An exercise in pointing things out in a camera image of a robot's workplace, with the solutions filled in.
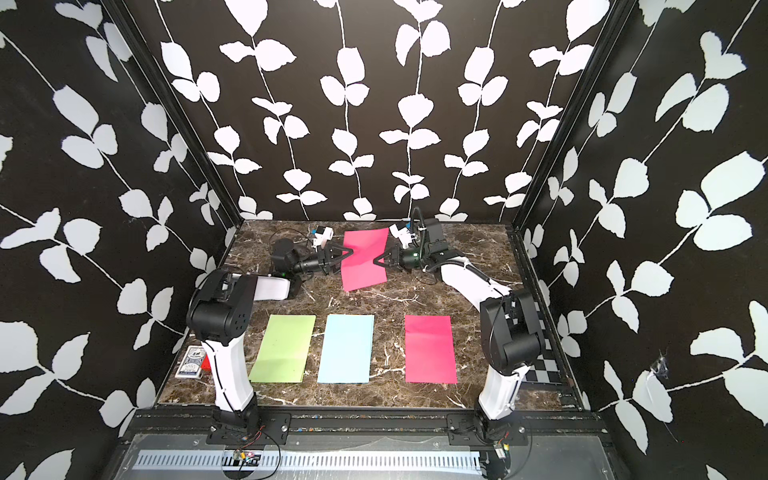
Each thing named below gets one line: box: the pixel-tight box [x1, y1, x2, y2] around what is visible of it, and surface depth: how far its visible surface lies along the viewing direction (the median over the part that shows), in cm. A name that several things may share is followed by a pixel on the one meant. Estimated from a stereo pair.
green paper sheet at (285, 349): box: [249, 314, 317, 383], surface depth 91 cm
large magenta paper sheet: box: [405, 315, 458, 384], surface depth 92 cm
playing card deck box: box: [175, 345, 205, 379], surface depth 85 cm
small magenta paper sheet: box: [341, 228, 388, 292], surface depth 89 cm
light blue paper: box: [317, 314, 375, 384], surface depth 90 cm
